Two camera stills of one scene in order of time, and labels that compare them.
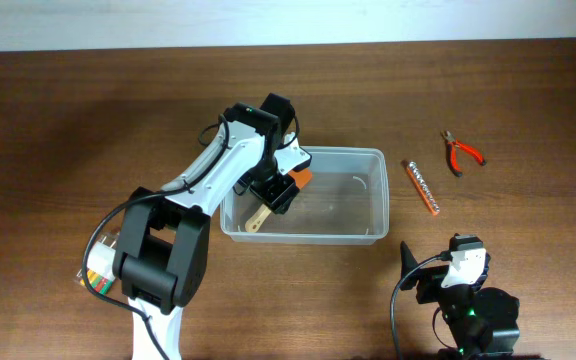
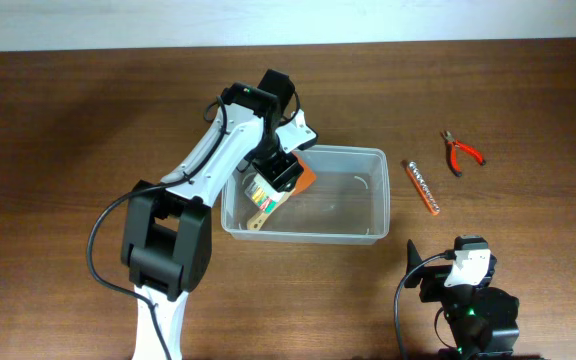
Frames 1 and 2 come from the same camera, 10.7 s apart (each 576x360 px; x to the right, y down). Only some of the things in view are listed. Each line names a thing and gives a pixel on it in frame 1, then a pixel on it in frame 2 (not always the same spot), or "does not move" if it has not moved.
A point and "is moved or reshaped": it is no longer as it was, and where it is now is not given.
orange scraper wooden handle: x=301 y=176 does not move
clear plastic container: x=346 y=201 does not move
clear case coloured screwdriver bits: x=99 y=264 is moved or reshaped
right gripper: x=430 y=282 does not move
